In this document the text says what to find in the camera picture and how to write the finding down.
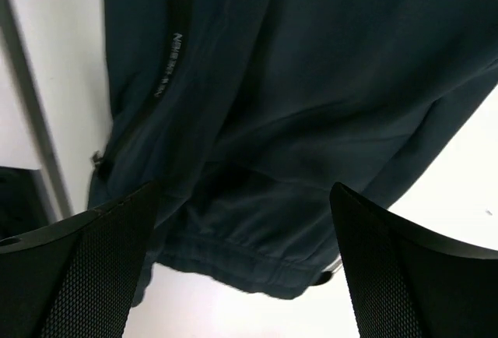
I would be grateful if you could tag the dark navy shorts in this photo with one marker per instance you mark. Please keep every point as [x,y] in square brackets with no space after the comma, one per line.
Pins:
[247,112]

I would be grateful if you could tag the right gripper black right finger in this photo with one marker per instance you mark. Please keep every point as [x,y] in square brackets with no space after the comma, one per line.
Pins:
[408,281]

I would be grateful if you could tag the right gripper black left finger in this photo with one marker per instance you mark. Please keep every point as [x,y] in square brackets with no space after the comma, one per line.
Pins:
[77,277]

